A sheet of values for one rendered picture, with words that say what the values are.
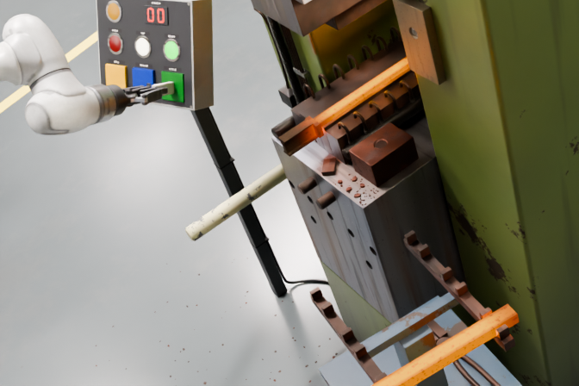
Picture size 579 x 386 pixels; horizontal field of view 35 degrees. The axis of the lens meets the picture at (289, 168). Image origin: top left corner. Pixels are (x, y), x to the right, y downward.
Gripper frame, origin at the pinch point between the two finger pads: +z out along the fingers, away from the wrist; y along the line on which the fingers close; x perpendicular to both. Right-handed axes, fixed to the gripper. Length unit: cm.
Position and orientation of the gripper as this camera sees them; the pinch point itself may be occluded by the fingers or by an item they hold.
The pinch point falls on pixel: (163, 89)
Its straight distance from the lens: 235.6
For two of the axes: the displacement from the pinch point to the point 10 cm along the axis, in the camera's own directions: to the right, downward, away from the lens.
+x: 0.1, -9.6, -2.7
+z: 5.7, -2.2, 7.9
